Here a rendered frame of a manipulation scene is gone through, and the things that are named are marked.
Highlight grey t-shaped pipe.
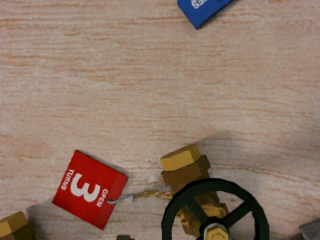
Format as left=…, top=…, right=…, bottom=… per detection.
left=0, top=144, right=320, bottom=240

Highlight red square tag with chain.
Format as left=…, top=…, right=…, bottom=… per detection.
left=52, top=150, right=200, bottom=236

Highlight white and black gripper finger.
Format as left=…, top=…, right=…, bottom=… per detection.
left=116, top=235, right=135, bottom=240

